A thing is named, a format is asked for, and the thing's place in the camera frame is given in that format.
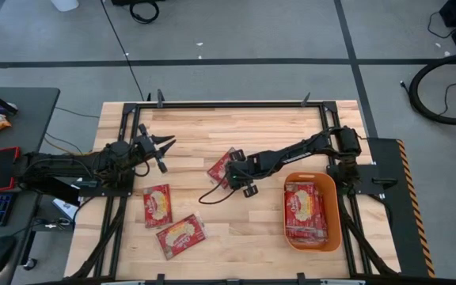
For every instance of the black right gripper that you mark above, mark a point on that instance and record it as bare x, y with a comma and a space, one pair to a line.
249, 191

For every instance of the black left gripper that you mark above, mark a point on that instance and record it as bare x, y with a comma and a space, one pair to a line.
161, 166

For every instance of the red popcorn bag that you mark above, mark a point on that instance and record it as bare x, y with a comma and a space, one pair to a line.
219, 168
157, 206
307, 236
181, 236
301, 206

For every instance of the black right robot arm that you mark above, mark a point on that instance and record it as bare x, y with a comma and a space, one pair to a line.
291, 154

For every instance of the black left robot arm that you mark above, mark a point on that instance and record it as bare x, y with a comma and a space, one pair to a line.
65, 166

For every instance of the orange plastic basket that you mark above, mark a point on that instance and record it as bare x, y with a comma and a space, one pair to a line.
333, 206

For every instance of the dark grey desk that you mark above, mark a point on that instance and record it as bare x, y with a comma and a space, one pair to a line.
34, 118

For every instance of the red framed black tablet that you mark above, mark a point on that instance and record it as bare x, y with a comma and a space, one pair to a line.
5, 168

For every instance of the black hazard striped platform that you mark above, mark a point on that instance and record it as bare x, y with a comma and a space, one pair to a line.
394, 221

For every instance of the white bucket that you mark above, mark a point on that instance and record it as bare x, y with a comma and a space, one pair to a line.
65, 4

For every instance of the black caster wheel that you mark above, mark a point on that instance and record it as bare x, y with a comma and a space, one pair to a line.
30, 264

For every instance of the black computer mouse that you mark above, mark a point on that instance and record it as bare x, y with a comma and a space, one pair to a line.
0, 253

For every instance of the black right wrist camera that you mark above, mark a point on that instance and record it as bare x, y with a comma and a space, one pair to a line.
232, 176

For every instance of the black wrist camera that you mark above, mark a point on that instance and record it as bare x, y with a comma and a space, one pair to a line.
148, 144
232, 176

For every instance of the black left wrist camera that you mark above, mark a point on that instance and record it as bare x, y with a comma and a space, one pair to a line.
148, 144

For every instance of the black frame clamp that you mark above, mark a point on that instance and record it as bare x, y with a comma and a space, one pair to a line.
305, 99
301, 278
160, 279
160, 99

